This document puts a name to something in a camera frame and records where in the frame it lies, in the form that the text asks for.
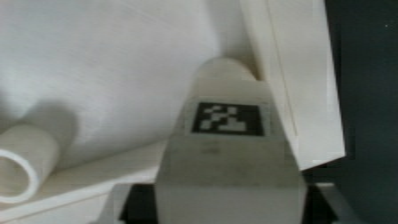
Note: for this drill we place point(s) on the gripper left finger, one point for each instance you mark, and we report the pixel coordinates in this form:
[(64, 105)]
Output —
[(130, 205)]

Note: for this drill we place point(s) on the white square tabletop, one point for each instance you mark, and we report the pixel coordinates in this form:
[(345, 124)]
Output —
[(99, 58)]

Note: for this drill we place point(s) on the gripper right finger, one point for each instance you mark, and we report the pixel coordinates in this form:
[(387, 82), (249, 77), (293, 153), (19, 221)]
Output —
[(327, 209)]

